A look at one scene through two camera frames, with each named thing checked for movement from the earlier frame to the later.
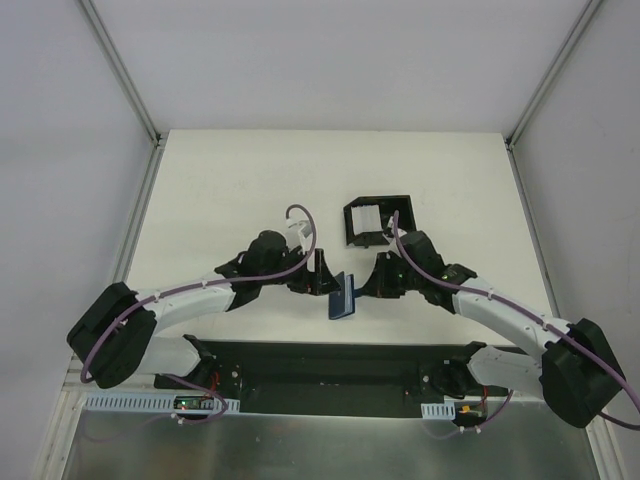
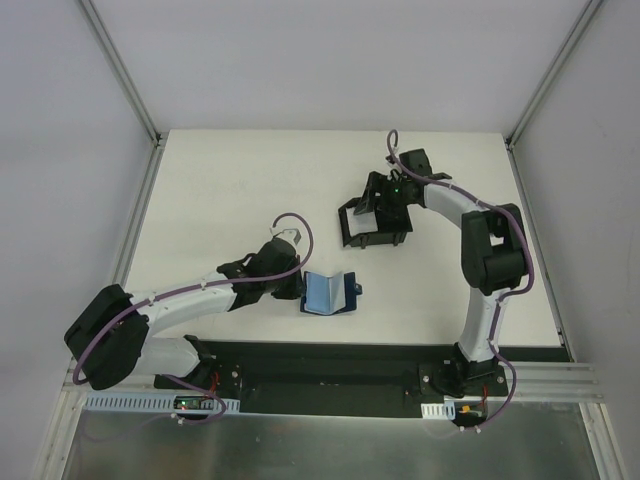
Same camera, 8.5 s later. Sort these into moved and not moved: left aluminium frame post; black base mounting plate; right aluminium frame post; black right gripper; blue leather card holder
Moved: black right gripper; blue leather card holder
Not moved: black base mounting plate; right aluminium frame post; left aluminium frame post
